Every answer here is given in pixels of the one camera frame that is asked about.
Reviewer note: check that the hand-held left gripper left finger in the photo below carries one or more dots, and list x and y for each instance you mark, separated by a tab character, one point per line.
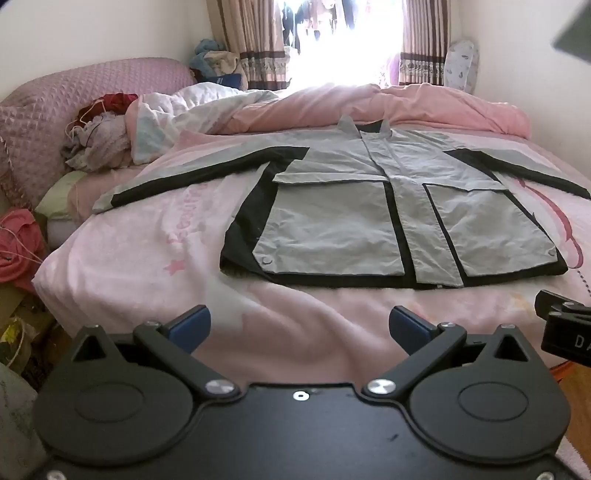
191	325

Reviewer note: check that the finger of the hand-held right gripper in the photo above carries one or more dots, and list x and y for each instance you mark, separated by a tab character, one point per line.
556	303

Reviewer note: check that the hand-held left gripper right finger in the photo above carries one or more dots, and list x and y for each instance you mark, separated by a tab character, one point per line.
408	330

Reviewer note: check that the grey and black jacket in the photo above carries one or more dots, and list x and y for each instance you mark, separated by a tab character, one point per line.
323	221

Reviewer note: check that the clothes heap by curtain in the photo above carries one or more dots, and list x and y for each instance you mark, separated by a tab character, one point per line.
207	48

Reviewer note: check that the hanging clothes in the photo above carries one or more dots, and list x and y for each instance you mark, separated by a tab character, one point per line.
304	18

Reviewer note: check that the pink printed bed sheet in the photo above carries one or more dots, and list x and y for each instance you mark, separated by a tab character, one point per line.
138	258

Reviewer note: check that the cardboard box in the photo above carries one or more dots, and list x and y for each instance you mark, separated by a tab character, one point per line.
23	323

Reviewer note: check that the green pillow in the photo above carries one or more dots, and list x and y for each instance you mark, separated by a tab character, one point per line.
60	194

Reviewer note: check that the coral pink cloth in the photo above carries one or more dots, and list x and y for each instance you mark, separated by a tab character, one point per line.
21	244

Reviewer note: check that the white bag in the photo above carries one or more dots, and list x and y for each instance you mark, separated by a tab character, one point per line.
16	415

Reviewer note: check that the grey floral cloth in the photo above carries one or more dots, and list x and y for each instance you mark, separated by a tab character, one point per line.
99	143

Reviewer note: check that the white quilt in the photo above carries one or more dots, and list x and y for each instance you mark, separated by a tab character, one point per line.
207	104

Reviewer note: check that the pink quilt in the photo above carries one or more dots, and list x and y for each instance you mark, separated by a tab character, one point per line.
415	106

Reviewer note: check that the dark red cloth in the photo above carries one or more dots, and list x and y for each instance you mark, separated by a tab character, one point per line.
115	102

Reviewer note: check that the dark blue bag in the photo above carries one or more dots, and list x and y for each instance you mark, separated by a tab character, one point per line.
228	82

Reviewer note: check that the white patterned ironing board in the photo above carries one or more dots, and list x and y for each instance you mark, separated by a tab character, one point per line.
463	64

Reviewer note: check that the purple cloth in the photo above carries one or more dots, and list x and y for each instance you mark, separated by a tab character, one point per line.
392	71

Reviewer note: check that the beige cloth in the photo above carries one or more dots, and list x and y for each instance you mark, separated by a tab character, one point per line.
224	62

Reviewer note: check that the dark flat object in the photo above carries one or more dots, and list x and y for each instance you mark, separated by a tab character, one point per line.
575	34

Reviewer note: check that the pink quilted headboard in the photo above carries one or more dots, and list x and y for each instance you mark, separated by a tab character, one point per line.
55	92

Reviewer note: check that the striped brown curtain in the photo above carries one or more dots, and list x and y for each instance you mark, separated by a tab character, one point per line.
249	41
425	41

